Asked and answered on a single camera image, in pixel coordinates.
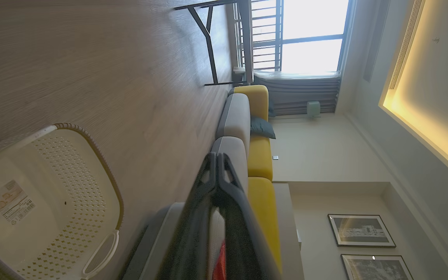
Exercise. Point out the dark window frame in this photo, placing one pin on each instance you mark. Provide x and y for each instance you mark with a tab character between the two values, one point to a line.
311	38

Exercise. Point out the pale green small appliance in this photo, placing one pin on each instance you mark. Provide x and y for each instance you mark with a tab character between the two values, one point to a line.
313	109

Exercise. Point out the orange and white cloth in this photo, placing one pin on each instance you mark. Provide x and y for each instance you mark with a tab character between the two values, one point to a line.
220	264

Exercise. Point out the black framed picture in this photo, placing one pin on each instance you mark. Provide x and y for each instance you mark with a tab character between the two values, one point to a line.
375	268
360	230

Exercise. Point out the grey and yellow sofa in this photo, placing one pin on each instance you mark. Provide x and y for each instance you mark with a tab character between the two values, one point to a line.
235	116

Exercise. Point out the grey curtain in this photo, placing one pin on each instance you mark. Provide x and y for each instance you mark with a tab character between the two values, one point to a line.
301	95

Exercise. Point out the balcony railing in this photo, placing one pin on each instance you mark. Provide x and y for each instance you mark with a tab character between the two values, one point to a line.
276	31

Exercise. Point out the dark teal cushion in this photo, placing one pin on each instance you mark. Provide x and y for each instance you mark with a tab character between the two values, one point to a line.
262	127
271	109

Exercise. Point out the cream perforated laundry basket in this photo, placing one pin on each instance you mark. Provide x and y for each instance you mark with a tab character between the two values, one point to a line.
72	182

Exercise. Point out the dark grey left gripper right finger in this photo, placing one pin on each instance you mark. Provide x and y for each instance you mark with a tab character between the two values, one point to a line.
243	241

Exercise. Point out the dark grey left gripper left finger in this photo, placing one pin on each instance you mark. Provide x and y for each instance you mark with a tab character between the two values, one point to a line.
193	233

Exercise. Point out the long ceiling air vent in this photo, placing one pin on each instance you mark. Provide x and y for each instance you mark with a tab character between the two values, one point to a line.
405	42

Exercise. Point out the black frame table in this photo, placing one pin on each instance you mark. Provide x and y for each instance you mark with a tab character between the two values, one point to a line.
247	39

